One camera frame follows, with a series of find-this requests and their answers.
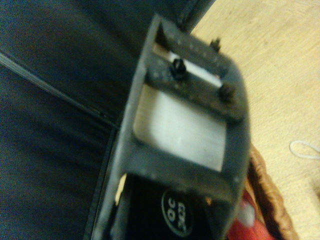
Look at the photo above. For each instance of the red plush toy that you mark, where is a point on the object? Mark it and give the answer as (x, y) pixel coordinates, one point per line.
(250, 222)

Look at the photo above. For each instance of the curtain stand pole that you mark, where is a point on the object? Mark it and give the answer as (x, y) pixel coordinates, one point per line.
(57, 87)

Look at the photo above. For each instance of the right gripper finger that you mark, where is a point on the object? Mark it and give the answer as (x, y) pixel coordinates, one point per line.
(190, 75)

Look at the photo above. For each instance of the brown wicker basket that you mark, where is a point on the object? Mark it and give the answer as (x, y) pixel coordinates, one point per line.
(272, 195)

